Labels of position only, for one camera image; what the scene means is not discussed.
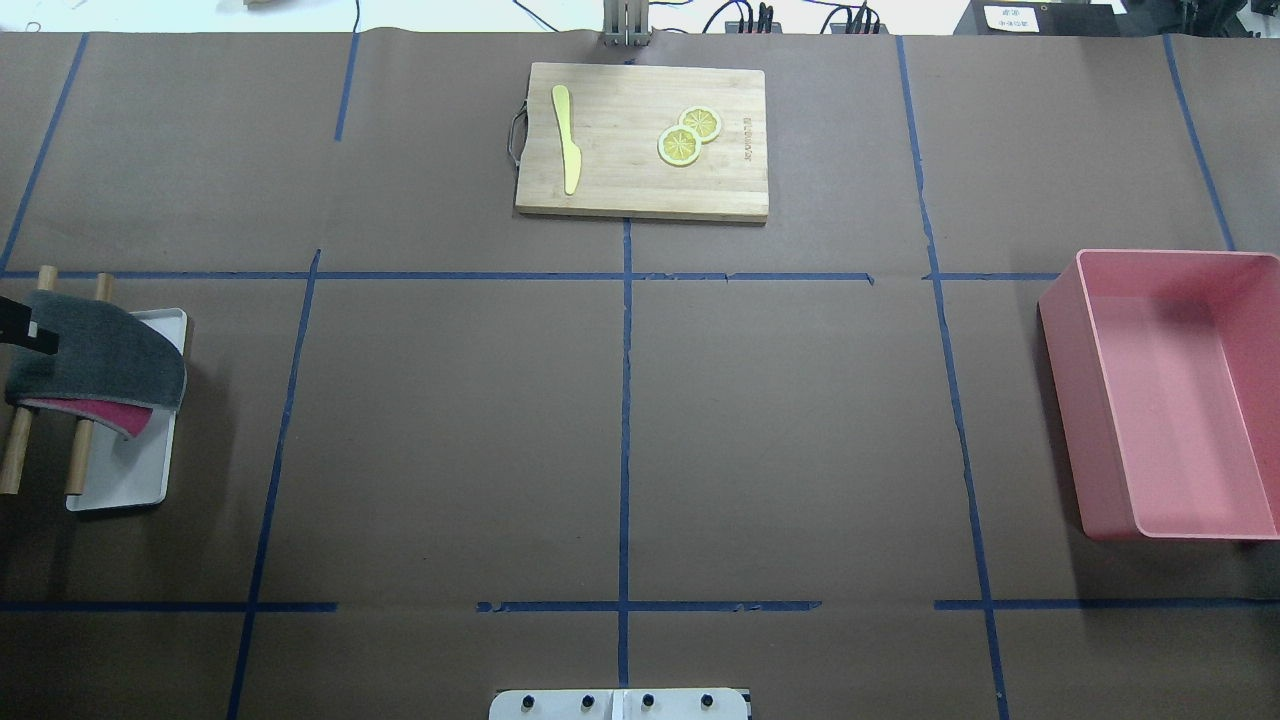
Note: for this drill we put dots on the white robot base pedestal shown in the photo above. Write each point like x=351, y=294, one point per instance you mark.
x=622, y=703

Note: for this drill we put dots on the left wooden rack rod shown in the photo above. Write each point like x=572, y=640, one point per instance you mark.
x=82, y=440

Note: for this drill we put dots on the rear lemon slice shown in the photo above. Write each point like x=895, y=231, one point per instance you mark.
x=705, y=122

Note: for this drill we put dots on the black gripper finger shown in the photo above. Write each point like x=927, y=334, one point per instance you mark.
x=19, y=328

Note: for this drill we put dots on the pink plastic bin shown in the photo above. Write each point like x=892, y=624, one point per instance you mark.
x=1166, y=368

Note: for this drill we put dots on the wooden rack rod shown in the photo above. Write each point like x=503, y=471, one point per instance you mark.
x=15, y=450
x=82, y=440

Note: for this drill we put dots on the white rectangular tray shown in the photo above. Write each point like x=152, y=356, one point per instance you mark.
x=129, y=460

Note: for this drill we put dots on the yellow plastic knife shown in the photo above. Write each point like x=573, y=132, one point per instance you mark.
x=570, y=151

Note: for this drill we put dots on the front lemon slice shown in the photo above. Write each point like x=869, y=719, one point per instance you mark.
x=679, y=146

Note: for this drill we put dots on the grey and pink cloth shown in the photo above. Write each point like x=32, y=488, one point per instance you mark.
x=110, y=367

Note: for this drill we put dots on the lemon slice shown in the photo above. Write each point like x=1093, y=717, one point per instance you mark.
x=679, y=146
x=705, y=122

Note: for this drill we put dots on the bamboo cutting board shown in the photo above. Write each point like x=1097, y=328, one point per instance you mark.
x=618, y=114

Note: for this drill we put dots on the right wooden rack rod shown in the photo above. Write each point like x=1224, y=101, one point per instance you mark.
x=15, y=450

